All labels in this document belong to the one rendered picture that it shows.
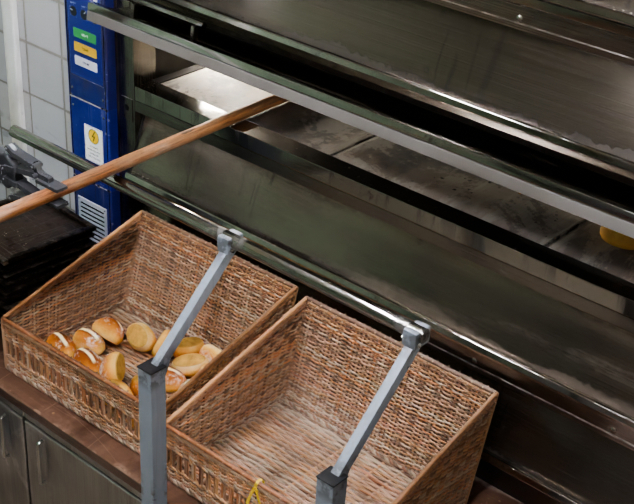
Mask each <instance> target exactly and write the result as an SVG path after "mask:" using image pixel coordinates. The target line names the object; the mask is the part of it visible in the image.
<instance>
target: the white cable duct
mask: <svg viewBox="0 0 634 504"><path fill-rule="evenodd" d="M1 7H2V20H3V32H4V45H5V58H6V70H7V83H8V96H9V108H10V121H11V126H12V125H17V126H19V127H21V128H23V129H26V126H25V113H24V99H23V85H22V71H21V58H20V44H19V30H18V17H17V3H16V0H1ZM14 142H15V143H16V144H17V145H18V146H19V147H20V148H21V149H22V150H24V151H25V152H27V144H25V143H23V142H21V141H19V140H17V139H15V138H13V137H12V143H14Z"/></svg>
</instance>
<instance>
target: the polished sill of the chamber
mask: <svg viewBox="0 0 634 504"><path fill-rule="evenodd" d="M135 100H136V101H138V102H141V103H143V104H145V105H147V106H150V107H152V108H154V109H156V110H159V111H161V112H163V113H166V114H168V115H170V116H172V117H175V118H177V119H179V120H181V121H184V122H186V123H188V124H191V125H193V126H197V125H199V124H202V123H204V122H206V121H209V120H211V119H214V118H216V117H219V116H221V115H223V114H226V113H228V112H226V111H223V110H221V109H219V108H216V107H214V106H212V105H209V104H207V103H205V102H202V101H200V100H197V99H195V98H193V97H190V96H188V95H186V94H183V93H181V92H178V91H176V90H174V89H171V88H169V87H167V86H164V85H162V84H160V83H157V82H155V81H152V80H151V81H148V82H145V83H142V84H139V85H136V86H135ZM211 134H213V135H216V136H218V137H220V138H222V139H225V140H227V141H229V142H232V143H234V144H236V145H238V146H241V147H243V148H245V149H247V150H250V151H252V152H254V153H257V154H259V155H261V156H263V157H266V158H268V159H270V160H272V161H275V162H277V163H279V164H282V165H284V166H286V167H288V168H291V169H293V170H295V171H297V172H300V173H302V174H304V175H307V176H309V177H311V178H313V179H316V180H318V181H320V182H322V183H325V184H327V185H329V186H332V187H334V188H336V189H338V190H341V191H343V192H345V193H347V194H350V195H352V196H354V197H357V198H359V199H361V200H363V201H366V202H368V203H370V204H372V205H375V206H377V207H379V208H382V209H384V210H386V211H388V212H391V213H393V214H395V215H397V216H400V217H402V218H404V219H407V220H409V221H411V222H413V223H416V224H418V225H420V226H423V227H425V228H427V229H429V230H432V231H434V232H436V233H438V234H441V235H443V236H445V237H448V238H450V239H452V240H454V241H457V242H459V243H461V244H463V245H466V246H468V247H470V248H473V249H475V250H477V251H479V252H482V253H484V254H486V255H488V256H491V257H493V258H495V259H498V260H500V261H502V262H504V263H507V264H509V265H511V266H513V267H516V268H518V269H520V270H523V271H525V272H527V273H529V274H532V275H534V276H536V277H538V278H541V279H543V280H545V281H548V282H550V283H552V284H554V285H557V286H559V287H561V288H563V289H566V290H568V291H570V292H573V293H575V294H577V295H579V296H582V297H584V298H586V299H588V300H591V301H593V302H595V303H598V304H600V305H602V306H604V307H607V308H609V309H611V310H614V311H616V312H618V313H620V314H623V315H625V316H627V317H629V318H632V319H634V284H633V283H631V282H629V281H626V280H624V279H622V278H619V277H617V276H614V275H612V274H610V273H607V272H605V271H603V270H600V269H598V268H595V267H593V266H591V265H588V264H586V263H584V262H581V261H579V260H577V259H574V258H572V257H569V256H567V255H565V254H562V253H560V252H558V251H555V250H553V249H550V248H548V247H546V246H543V245H541V244H539V243H536V242H534V241H531V240H529V239H527V238H524V237H522V236H520V235H517V234H515V233H513V232H510V231H508V230H505V229H503V228H501V227H498V226H496V225H494V224H491V223H489V222H486V221H484V220H482V219H479V218H477V217H475V216H472V215H470V214H468V213H465V212H463V211H460V210H458V209H456V208H453V207H451V206H449V205H446V204H444V203H441V202H439V201H437V200H434V199H432V198H430V197H427V196H425V195H422V194H420V193H418V192H415V191H413V190H411V189H408V188H406V187H404V186H401V185H399V184H396V183H394V182H392V181H389V180H387V179H385V178H382V177H380V176H377V175H375V174H373V173H370V172H368V171H366V170H363V169H361V168H359V167H356V166H354V165H351V164H349V163H347V162H344V161H342V160H340V159H337V158H335V157H332V156H330V155H328V154H325V153H323V152H321V151H318V150H316V149H314V148H311V147H309V146H306V145H304V144H302V143H299V142H297V141H295V140H292V139H290V138H287V137H285V136H283V135H280V134H278V133H276V132H273V131H271V130H268V129H266V128H264V127H261V126H259V125H257V124H254V123H252V122H250V121H247V120H245V119H244V120H242V121H239V122H237V123H235V124H232V125H230V126H228V127H225V128H223V129H221V130H218V131H216V132H213V133H211Z"/></svg>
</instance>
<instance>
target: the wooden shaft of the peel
mask: <svg viewBox="0 0 634 504"><path fill-rule="evenodd" d="M287 101H288V100H286V99H283V98H281V97H278V96H276V95H273V94H272V95H269V96H267V97H265V98H262V99H260V100H257V101H255V102H252V103H250V104H248V105H245V106H243V107H240V108H238V109H235V110H233V111H231V112H228V113H226V114H223V115H221V116H219V117H216V118H214V119H211V120H209V121H206V122H204V123H202V124H199V125H197V126H194V127H192V128H190V129H187V130H185V131H182V132H180V133H177V134H175V135H173V136H170V137H168V138H165V139H163V140H161V141H158V142H156V143H153V144H151V145H148V146H146V147H144V148H141V149H139V150H136V151H134V152H132V153H129V154H127V155H124V156H122V157H119V158H117V159H115V160H112V161H110V162H107V163H105V164H102V165H100V166H98V167H95V168H93V169H90V170H88V171H86V172H83V173H81V174H78V175H76V176H73V177H71V178H69V179H66V180H64V181H61V183H63V184H65V185H67V186H68V189H66V190H64V191H61V192H59V193H55V192H53V191H51V190H49V189H47V188H44V189H42V190H40V191H37V192H35V193H32V194H30V195H28V196H25V197H23V198H20V199H18V200H15V201H13V202H11V203H8V204H6V205H3V206H1V207H0V223H1V222H4V221H6V220H8V219H11V218H13V217H16V216H18V215H20V214H23V213H25V212H27V211H30V210H32V209H34V208H37V207H39V206H41V205H44V204H46V203H49V202H51V201H53V200H56V199H58V198H60V197H63V196H65V195H67V194H70V193H72V192H74V191H77V190H79V189H82V188H84V187H86V186H89V185H91V184H93V183H96V182H98V181H100V180H103V179H105V178H107V177H110V176H112V175H115V174H117V173H119V172H122V171H124V170H126V169H129V168H131V167H133V166H136V165H138V164H140V163H143V162H145V161H147V160H150V159H152V158H155V157H157V156H159V155H162V154H164V153H166V152H169V151H171V150H173V149H176V148H178V147H180V146H183V145H185V144H188V143H190V142H192V141H195V140H197V139H199V138H202V137H204V136H206V135H209V134H211V133H213V132H216V131H218V130H221V129H223V128H225V127H228V126H230V125H232V124H235V123H237V122H239V121H242V120H244V119H246V118H249V117H251V116H254V115H256V114H258V113H261V112H263V111H265V110H268V109H270V108H272V107H275V106H277V105H279V104H282V103H284V102H287Z"/></svg>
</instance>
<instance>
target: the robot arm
mask: <svg viewBox="0 0 634 504"><path fill-rule="evenodd" d="M33 163H34V164H33ZM42 166H43V163H42V162H41V161H40V160H38V159H37V158H35V157H33V156H32V155H30V154H29V153H27V152H25V151H24V150H22V149H21V148H20V147H19V146H18V145H17V144H16V143H15V142H14V143H11V144H8V145H5V146H3V145H2V144H1V143H0V183H2V184H3V185H4V186H5V187H6V188H9V191H10V194H11V195H9V196H8V198H9V200H18V199H20V198H23V197H25V196H28V195H30V194H32V193H35V192H37V191H40V189H39V188H37V187H36V186H34V185H33V184H32V183H30V182H29V181H27V178H26V177H25V176H29V177H32V178H33V179H35V183H37V184H39V185H41V186H43V187H45V188H47V189H49V190H51V191H53V192H55V193H59V192H61V191H64V190H66V189H68V186H67V185H65V184H63V183H61V182H59V181H57V180H55V179H53V176H52V175H50V174H48V173H46V172H45V171H44V170H43V169H42ZM23 175H25V176H23ZM36 178H38V179H36ZM33 179H32V180H33ZM15 188H18V189H19V190H17V189H15ZM44 205H47V206H52V207H54V208H56V209H60V208H63V207H65V206H67V205H69V202H68V201H66V200H64V199H63V198H61V197H60V198H58V199H56V200H53V201H51V202H49V203H46V204H44Z"/></svg>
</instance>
